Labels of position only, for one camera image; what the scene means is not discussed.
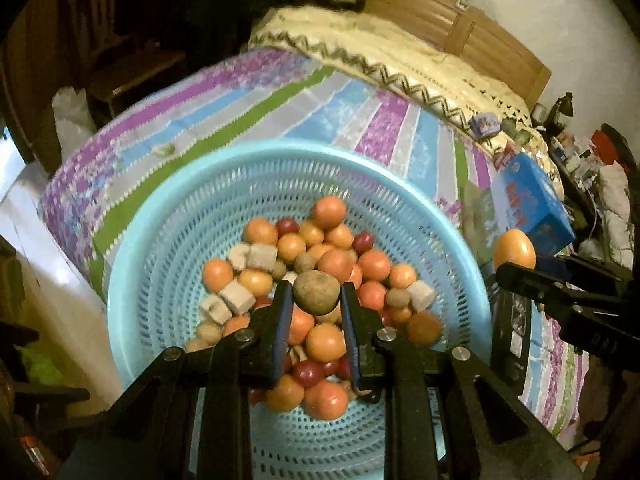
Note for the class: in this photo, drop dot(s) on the wooden headboard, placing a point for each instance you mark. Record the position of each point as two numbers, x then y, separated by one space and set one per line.
472 36

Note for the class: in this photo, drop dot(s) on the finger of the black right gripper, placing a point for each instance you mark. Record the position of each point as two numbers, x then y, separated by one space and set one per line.
587 298

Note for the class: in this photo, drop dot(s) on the black printed box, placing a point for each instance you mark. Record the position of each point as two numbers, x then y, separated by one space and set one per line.
511 317

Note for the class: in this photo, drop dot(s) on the striped floral bed sheet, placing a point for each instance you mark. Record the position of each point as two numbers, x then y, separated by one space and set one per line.
260 95

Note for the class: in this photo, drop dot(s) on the large orange fruit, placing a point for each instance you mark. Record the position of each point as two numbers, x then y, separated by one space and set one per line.
514 246

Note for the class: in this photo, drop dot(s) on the blue cardboard box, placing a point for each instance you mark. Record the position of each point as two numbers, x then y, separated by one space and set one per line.
525 199

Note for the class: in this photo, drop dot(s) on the purple cloth bundle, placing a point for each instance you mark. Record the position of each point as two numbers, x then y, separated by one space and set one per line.
485 125

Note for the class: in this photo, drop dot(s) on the pile of clothes right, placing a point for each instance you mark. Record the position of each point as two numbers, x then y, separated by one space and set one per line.
612 240

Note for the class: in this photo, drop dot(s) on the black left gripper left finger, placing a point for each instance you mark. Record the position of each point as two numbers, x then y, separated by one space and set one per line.
187 416

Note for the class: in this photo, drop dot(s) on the cream quilt blanket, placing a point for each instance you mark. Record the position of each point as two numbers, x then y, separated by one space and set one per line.
380 52

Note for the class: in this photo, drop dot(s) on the light blue plastic basket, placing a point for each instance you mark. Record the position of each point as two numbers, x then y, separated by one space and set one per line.
201 211

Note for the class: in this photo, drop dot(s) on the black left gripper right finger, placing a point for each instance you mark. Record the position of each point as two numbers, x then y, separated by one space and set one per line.
447 414

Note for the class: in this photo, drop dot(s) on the brown round fruit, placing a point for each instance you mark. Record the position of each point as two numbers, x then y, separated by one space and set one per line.
316 292

